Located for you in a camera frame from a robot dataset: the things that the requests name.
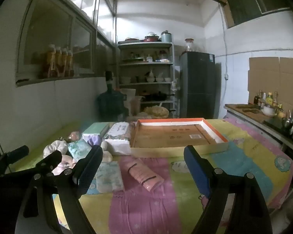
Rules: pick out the cardboard wall sheet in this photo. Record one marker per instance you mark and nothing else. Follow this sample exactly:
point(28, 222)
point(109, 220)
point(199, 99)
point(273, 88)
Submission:
point(271, 78)

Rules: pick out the teal tissue pack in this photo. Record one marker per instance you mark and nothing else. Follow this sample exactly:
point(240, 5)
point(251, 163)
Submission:
point(79, 148)

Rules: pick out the kitchen cleaver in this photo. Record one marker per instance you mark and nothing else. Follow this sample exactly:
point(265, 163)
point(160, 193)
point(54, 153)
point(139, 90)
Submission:
point(251, 111)

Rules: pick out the pink plush toy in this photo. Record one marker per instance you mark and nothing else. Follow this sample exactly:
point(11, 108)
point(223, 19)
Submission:
point(66, 162)

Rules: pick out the white shelf rack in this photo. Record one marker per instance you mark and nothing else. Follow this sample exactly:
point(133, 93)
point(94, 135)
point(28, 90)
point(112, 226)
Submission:
point(146, 44)

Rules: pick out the kitchen counter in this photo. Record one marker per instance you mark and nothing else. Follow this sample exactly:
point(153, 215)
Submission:
point(256, 117)

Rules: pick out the printed cartoon blanket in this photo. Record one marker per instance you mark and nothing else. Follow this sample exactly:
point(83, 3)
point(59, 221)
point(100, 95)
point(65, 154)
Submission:
point(141, 212)

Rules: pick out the row of condiment bottles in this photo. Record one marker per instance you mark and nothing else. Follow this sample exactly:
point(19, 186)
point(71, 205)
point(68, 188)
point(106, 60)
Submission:
point(269, 100)

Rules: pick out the wall socket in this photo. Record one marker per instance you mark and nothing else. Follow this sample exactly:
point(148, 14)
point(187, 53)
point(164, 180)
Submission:
point(226, 77)

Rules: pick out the white plush with purple bow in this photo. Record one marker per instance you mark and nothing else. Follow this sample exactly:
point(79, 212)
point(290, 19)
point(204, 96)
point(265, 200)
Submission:
point(94, 141)

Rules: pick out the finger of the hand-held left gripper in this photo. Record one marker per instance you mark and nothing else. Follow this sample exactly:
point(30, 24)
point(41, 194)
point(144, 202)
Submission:
point(50, 160)

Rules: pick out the pink rolled towel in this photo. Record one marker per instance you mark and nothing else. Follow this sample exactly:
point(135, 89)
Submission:
point(144, 175)

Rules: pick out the white cloth bundle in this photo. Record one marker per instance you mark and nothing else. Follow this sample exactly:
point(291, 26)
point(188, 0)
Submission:
point(55, 147)

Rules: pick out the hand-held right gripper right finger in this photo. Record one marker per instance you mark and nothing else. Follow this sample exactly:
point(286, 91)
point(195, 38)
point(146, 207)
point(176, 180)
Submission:
point(195, 170)

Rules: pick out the white tissue pack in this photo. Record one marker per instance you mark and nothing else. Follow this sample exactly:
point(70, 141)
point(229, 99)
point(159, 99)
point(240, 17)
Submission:
point(118, 147)

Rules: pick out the white bowl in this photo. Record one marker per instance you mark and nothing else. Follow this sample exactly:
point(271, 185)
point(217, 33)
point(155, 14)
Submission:
point(268, 109)

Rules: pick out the light blue pot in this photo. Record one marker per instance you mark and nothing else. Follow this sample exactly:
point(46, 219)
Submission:
point(166, 37)

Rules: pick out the glass-front wall cabinet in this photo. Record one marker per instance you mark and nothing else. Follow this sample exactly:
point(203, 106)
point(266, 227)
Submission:
point(51, 29)

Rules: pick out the blue water jug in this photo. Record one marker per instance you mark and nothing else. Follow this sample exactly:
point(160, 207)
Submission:
point(109, 104)

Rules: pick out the row of shelf jars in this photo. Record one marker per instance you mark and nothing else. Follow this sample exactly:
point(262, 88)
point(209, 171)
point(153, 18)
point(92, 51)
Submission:
point(149, 58)

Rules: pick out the yellow lumpy pile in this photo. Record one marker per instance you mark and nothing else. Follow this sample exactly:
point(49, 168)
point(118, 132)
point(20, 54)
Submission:
point(156, 112)

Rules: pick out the black pan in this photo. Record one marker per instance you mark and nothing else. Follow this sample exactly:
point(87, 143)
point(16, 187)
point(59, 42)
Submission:
point(156, 96)

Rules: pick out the dark refrigerator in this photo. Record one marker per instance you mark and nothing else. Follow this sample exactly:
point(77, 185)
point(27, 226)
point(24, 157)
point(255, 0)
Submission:
point(197, 90)

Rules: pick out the window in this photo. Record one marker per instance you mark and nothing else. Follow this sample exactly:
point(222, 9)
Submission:
point(246, 2)

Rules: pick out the red pot with lid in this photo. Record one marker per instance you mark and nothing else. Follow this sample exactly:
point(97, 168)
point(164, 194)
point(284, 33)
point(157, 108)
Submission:
point(151, 38)

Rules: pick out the pink doll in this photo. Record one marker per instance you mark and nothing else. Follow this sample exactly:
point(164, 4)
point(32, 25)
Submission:
point(74, 136)

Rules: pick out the pale patterned tissue pack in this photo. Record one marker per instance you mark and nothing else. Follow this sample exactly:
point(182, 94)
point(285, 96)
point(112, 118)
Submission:
point(109, 175)

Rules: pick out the mint green carton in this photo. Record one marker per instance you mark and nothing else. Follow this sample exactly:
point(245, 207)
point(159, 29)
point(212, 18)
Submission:
point(95, 129)

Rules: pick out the metal kettle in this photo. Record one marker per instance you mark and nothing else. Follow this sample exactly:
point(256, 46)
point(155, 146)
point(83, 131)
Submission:
point(289, 123)

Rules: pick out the glass jar with red lid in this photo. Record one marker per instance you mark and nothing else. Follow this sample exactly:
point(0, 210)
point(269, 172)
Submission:
point(189, 45)

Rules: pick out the row of white crockery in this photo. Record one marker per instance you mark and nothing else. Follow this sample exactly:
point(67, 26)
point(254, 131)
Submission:
point(158, 78)

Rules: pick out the floral tissue pack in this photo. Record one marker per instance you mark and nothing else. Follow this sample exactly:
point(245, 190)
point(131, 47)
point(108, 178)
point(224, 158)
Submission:
point(118, 131)

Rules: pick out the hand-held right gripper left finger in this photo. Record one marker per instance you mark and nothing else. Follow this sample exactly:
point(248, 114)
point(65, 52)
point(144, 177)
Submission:
point(89, 168)

